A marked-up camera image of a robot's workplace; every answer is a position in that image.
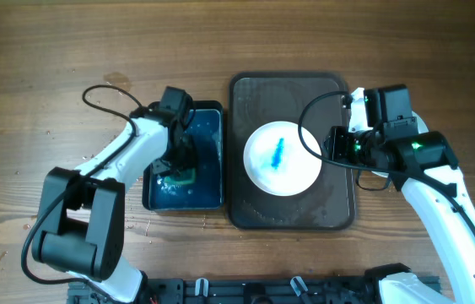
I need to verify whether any green yellow sponge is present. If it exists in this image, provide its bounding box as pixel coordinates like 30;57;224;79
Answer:
163;168;197;186

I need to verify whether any white plate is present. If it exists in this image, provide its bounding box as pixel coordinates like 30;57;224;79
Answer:
348;87;429;178
242;121;322;197

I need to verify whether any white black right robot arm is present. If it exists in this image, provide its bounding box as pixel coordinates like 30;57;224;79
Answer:
325;127;475;303

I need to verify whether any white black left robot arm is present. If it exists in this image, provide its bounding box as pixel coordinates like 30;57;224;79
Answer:
21;107;196;303

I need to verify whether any black water-filled tray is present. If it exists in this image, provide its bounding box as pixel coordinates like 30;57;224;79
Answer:
142;100;224;212

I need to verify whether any dark brown serving tray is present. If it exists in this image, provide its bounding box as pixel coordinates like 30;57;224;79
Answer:
225;72;355;231

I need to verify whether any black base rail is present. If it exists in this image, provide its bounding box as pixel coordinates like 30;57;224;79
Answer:
67;276;440;304

